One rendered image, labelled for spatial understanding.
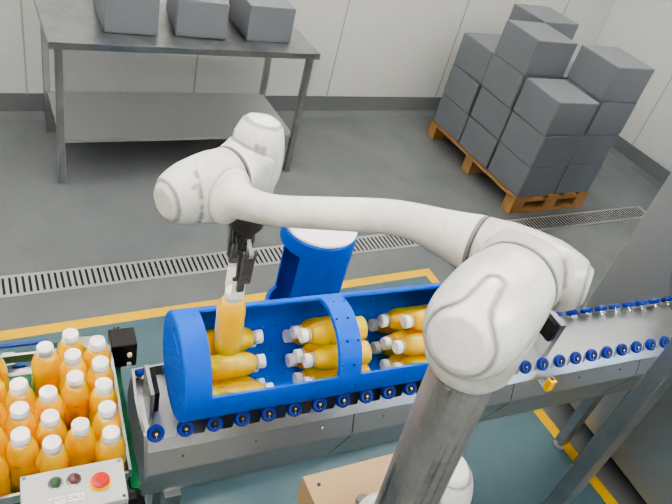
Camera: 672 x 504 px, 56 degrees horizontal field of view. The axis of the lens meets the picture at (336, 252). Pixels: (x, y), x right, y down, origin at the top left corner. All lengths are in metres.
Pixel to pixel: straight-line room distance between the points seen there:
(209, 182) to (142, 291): 2.42
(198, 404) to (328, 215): 0.71
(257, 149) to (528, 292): 0.58
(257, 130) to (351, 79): 4.43
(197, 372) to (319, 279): 0.90
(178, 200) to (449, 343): 0.52
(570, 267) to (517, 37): 4.11
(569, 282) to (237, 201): 0.54
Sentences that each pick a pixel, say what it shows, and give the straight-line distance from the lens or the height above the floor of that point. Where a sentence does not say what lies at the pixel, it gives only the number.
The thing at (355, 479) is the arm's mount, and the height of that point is 1.07.
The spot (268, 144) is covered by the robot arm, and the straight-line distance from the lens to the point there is 1.20.
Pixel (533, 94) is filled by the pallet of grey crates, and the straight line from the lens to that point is 4.86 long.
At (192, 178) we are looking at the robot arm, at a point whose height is 1.78.
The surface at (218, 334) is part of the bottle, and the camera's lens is 1.54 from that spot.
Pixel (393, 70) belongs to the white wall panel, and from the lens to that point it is 5.78.
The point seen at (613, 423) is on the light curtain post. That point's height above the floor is 0.87.
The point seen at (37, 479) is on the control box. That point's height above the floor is 1.10.
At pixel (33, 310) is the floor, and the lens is 3.40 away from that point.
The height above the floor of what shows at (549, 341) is 1.00.
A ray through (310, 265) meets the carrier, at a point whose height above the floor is 0.94.
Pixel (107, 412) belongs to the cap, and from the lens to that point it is 1.61.
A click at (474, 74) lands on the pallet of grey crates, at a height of 0.70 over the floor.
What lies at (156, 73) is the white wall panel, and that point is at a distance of 4.98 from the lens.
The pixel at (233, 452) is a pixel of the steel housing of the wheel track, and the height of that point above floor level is 0.86.
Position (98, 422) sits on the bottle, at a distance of 1.63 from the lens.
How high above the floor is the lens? 2.37
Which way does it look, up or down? 37 degrees down
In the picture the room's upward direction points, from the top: 16 degrees clockwise
